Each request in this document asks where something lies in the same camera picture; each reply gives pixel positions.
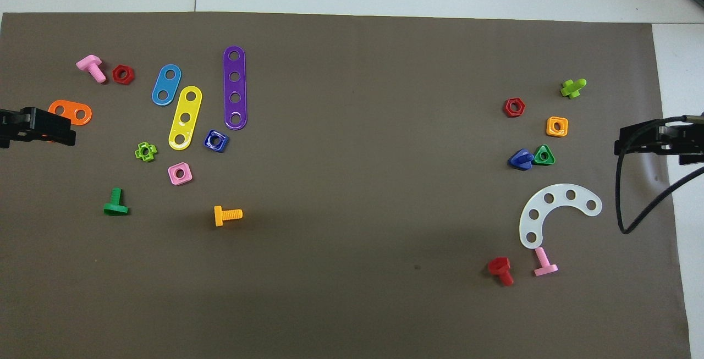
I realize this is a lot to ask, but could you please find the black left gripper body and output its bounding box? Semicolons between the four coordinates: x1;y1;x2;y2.
0;108;25;148

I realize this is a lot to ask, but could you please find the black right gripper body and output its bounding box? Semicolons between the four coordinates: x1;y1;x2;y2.
660;113;704;153

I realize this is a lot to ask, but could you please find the blue triangle-head screw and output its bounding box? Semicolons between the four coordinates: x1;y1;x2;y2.
508;148;535;172

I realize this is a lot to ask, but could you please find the dark blue square nut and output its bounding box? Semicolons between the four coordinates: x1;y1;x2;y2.
203;129;229;153

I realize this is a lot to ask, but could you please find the pink square-head screw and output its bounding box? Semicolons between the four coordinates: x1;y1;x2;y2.
76;54;107;84
533;247;559;277

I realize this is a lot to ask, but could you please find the light green cross screw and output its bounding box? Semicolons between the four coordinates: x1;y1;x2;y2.
560;78;587;100

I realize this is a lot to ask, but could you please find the green triangle nut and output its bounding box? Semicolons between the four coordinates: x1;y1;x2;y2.
532;144;556;166

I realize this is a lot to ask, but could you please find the dark green screw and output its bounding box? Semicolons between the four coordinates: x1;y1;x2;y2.
103;187;130;217

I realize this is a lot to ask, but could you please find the pink square nut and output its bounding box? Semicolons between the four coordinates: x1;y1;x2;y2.
167;162;194;186

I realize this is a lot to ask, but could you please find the red hex-head screw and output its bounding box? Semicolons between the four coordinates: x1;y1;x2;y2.
488;257;515;287

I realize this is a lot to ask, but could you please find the orange screw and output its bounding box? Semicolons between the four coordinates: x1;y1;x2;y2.
214;205;243;227

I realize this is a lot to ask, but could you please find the orange three-hole corner plate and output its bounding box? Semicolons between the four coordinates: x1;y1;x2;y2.
44;100;93;143

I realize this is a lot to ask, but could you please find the white curved five-hole plate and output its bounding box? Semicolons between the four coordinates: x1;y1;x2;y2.
519;184;603;250

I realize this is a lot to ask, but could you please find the blue two-hole plate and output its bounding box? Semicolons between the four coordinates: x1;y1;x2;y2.
151;64;182;107

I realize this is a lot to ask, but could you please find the yellow three-hole plate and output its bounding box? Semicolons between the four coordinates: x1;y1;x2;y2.
168;85;203;151

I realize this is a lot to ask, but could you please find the purple four-hole plate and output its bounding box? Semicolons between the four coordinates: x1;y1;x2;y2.
223;46;248;130

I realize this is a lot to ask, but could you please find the brown table mat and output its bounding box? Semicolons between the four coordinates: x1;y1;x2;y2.
0;12;692;359

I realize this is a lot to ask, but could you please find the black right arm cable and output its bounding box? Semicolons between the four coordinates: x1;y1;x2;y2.
614;116;704;235

